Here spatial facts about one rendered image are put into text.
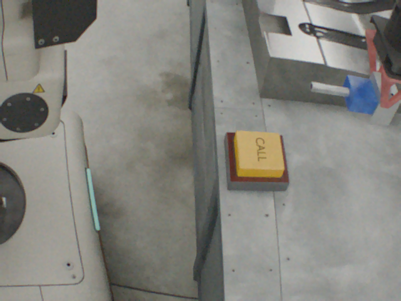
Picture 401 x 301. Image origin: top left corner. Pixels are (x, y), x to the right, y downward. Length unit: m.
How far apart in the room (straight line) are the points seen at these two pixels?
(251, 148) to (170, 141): 1.07
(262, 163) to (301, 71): 0.17
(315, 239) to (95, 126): 1.22
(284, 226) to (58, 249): 0.68
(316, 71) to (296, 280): 0.32
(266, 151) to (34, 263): 0.70
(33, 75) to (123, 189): 0.88
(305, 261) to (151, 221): 0.97
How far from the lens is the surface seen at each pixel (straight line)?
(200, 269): 1.40
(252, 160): 0.68
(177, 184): 1.65
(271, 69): 0.76
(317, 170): 0.74
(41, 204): 1.29
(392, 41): 0.60
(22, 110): 0.87
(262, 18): 0.83
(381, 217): 0.74
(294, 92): 0.80
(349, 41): 0.86
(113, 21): 2.21
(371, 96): 0.67
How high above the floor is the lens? 1.37
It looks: 52 degrees down
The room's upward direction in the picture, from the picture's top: 10 degrees clockwise
